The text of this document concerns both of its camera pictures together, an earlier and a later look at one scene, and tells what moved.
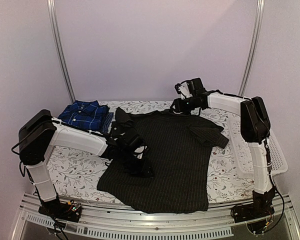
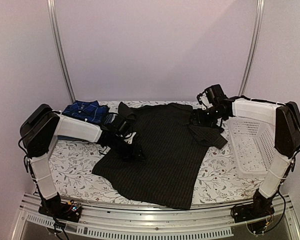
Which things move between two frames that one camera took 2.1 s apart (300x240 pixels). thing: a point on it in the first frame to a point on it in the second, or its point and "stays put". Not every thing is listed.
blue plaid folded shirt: [87, 115] stays put
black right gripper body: [186, 107] to [210, 118]
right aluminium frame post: [254, 49] stays put
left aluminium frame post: [55, 36] stays put
